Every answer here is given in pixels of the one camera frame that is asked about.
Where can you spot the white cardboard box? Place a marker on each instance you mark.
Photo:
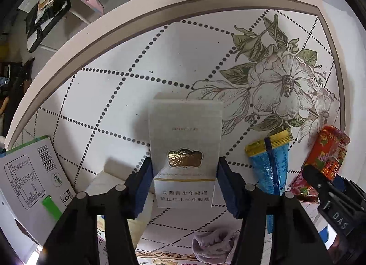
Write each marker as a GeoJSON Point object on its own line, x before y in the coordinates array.
{"type": "Point", "coordinates": [25, 173]}

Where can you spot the red floral packet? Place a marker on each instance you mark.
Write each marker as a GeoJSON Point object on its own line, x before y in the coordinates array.
{"type": "Point", "coordinates": [326, 150]}

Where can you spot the blue snack packet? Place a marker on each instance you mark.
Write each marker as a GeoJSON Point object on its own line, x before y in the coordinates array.
{"type": "Point", "coordinates": [271, 165]}

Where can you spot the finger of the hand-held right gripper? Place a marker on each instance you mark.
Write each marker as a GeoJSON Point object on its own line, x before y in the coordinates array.
{"type": "Point", "coordinates": [317, 180]}

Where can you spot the black organizer bag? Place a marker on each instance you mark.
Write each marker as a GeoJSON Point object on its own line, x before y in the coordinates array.
{"type": "Point", "coordinates": [48, 10]}

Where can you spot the grey cigarette pack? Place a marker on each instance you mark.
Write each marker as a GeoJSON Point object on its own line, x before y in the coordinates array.
{"type": "Point", "coordinates": [185, 139]}

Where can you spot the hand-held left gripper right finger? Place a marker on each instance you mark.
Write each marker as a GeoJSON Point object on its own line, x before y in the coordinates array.
{"type": "Point", "coordinates": [226, 189]}

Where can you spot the green lighter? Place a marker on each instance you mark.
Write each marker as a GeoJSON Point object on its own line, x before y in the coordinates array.
{"type": "Point", "coordinates": [51, 208]}

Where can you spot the purple cloth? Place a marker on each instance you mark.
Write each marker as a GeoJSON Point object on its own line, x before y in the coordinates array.
{"type": "Point", "coordinates": [211, 243]}

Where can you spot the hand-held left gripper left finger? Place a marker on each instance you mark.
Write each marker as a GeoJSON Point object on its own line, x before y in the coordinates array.
{"type": "Point", "coordinates": [143, 189]}

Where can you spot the white tissue pack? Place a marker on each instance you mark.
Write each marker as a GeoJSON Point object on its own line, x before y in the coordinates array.
{"type": "Point", "coordinates": [110, 176]}

